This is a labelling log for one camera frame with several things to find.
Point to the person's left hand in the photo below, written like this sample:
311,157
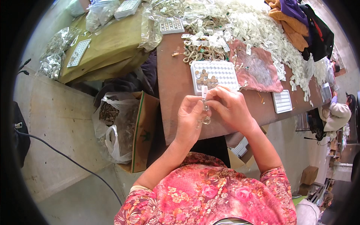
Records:
186,121

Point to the person's right hand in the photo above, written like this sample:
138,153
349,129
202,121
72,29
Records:
232,109

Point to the large white pocket tray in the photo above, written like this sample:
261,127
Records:
225,73

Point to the group of brown round pieces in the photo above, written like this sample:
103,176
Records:
206,80

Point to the brown cardboard box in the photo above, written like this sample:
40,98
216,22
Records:
146,132

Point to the carton with white trays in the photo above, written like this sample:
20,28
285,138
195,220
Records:
242,153

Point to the pink cloth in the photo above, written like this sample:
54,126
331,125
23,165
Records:
258,73

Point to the small white pocket tray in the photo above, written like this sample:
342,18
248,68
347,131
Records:
282,101

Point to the plastic bag of metal parts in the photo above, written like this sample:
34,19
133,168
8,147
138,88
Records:
121,126

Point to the dark cloth bundle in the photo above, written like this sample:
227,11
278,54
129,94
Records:
132,81

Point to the person's body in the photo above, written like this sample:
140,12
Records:
208,194

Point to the heap of white plastic pieces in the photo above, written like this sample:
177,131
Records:
261,25

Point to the clear plastic bag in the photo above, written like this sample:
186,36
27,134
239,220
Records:
99,15
150,33

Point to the small silver box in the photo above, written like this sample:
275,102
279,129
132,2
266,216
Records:
326,91

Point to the white tray with dark dots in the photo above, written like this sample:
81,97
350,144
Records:
171,26

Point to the stack of cardboard boxes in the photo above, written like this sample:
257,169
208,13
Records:
308,177

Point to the heap of yellow sacks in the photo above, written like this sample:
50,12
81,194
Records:
112,45

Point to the heap of clothes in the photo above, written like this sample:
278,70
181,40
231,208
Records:
306,25

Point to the stack of white trays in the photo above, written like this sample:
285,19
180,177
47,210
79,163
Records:
127,8

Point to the long white pocket tray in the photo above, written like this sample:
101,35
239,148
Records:
78,53

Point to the white sack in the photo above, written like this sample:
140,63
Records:
306,213

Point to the bag of silver pieces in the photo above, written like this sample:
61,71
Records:
54,56

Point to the black bag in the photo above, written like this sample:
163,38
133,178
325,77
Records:
21,135

